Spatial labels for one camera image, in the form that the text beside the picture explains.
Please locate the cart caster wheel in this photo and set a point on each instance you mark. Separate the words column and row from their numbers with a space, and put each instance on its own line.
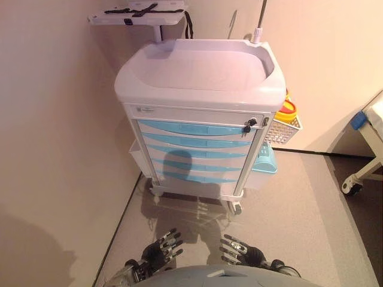
column 235, row 208

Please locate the bed caster wheel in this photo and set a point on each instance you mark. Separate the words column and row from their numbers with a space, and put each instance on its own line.
column 352, row 188

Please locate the blue bed corner bumper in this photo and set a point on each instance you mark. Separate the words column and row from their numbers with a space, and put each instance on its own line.
column 358, row 120

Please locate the yellow sharps container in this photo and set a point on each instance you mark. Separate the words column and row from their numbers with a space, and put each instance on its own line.
column 286, row 112

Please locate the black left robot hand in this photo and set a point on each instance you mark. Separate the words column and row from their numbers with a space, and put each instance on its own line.
column 155, row 254

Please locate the white medical cart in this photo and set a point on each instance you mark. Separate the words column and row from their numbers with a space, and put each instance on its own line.
column 194, row 68

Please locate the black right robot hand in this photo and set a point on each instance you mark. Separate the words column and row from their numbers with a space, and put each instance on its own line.
column 251, row 255

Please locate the white cart side shelf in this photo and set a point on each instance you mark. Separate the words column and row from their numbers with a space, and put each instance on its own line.
column 149, row 18

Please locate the white lattice basket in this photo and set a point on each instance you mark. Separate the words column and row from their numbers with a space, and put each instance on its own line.
column 281, row 131

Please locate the metal infusion pole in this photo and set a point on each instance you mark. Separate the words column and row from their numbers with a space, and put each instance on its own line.
column 258, row 30

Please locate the white hospital bed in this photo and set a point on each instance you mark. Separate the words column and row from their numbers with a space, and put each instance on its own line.
column 363, row 143

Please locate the waste bin with blue lid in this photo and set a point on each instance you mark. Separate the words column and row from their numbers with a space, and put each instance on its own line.
column 264, row 163

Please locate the white cart side bin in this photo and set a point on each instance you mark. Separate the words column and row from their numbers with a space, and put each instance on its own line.
column 137, row 158

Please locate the black key in lock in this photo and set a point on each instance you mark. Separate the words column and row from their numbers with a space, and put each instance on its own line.
column 252, row 121

